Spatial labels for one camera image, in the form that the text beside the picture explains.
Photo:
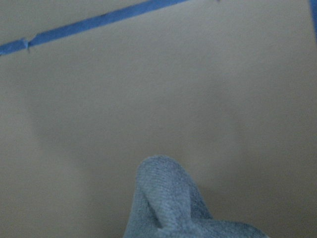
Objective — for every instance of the grey cloth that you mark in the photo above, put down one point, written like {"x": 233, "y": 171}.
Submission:
{"x": 168, "y": 204}

